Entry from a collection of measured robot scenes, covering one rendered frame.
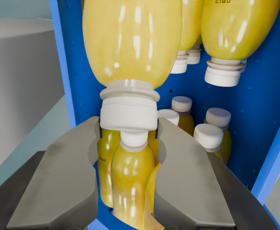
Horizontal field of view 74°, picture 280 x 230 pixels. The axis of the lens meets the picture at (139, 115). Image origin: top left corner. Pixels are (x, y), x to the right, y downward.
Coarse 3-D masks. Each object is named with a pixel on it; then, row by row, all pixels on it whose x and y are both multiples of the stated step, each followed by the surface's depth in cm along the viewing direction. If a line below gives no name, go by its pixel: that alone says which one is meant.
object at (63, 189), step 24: (96, 120) 12; (72, 144) 10; (96, 144) 10; (48, 168) 8; (72, 168) 8; (24, 192) 7; (48, 192) 7; (72, 192) 7; (96, 192) 8; (24, 216) 6; (48, 216) 6; (72, 216) 7; (96, 216) 8
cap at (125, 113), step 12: (108, 108) 11; (120, 108) 11; (132, 108) 11; (144, 108) 11; (156, 108) 12; (108, 120) 11; (120, 120) 11; (132, 120) 11; (144, 120) 11; (156, 120) 12
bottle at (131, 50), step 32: (96, 0) 11; (128, 0) 10; (160, 0) 11; (96, 32) 11; (128, 32) 10; (160, 32) 11; (96, 64) 12; (128, 64) 11; (160, 64) 11; (128, 96) 11
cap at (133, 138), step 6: (126, 132) 25; (132, 132) 25; (138, 132) 25; (144, 132) 25; (126, 138) 25; (132, 138) 24; (138, 138) 25; (144, 138) 25; (126, 144) 25; (132, 144) 25; (138, 144) 25
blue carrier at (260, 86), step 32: (64, 0) 21; (64, 32) 21; (64, 64) 21; (192, 64) 36; (256, 64) 28; (96, 96) 32; (160, 96) 40; (192, 96) 39; (224, 96) 34; (256, 96) 28; (256, 128) 28; (256, 160) 28; (256, 192) 17; (96, 224) 22
